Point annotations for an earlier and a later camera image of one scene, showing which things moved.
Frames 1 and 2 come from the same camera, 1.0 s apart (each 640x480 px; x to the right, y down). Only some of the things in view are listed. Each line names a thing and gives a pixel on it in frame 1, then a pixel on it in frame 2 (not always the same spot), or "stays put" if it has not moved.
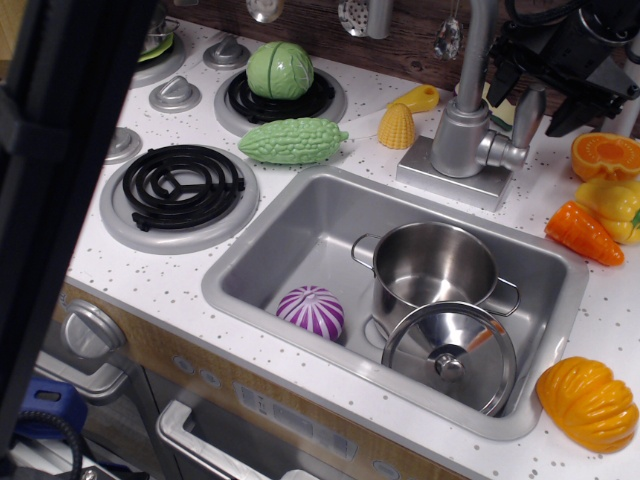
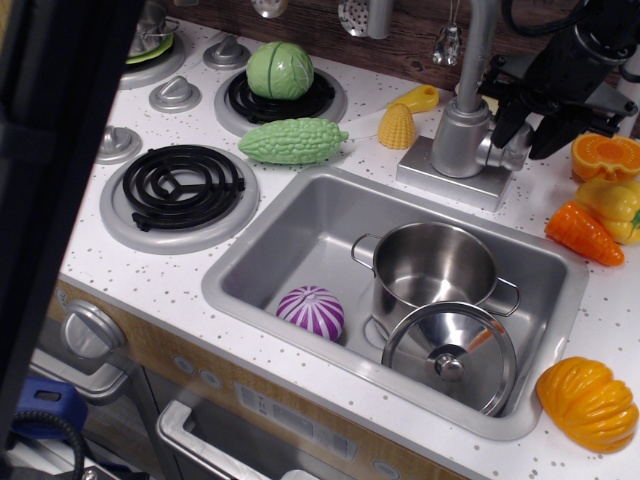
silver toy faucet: (462, 158) stays put
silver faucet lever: (495, 149) stays put
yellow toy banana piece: (421, 98) stays put
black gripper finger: (504, 77) to (510, 117)
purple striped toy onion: (312, 309) stays put
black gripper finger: (576, 113) to (553, 134)
